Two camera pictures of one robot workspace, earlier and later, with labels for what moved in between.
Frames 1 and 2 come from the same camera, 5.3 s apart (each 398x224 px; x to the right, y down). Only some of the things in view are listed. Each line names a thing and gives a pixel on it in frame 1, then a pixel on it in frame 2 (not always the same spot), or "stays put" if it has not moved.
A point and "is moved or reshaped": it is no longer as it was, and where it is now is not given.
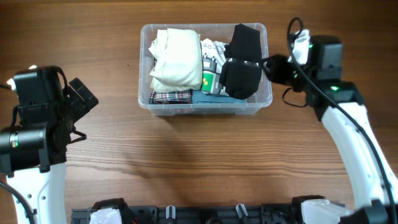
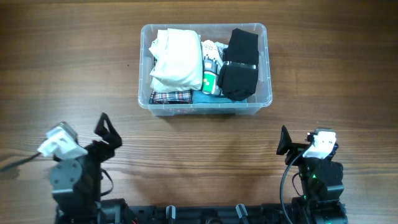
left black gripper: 81,107 to 111,136
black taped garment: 240,72 is moved or reshaped
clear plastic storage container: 203,69 stays put
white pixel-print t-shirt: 213,58 stays put
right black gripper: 276,64 to 286,143
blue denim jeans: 199,97 stays put
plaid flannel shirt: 180,97 stays put
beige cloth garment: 178,61 stays put
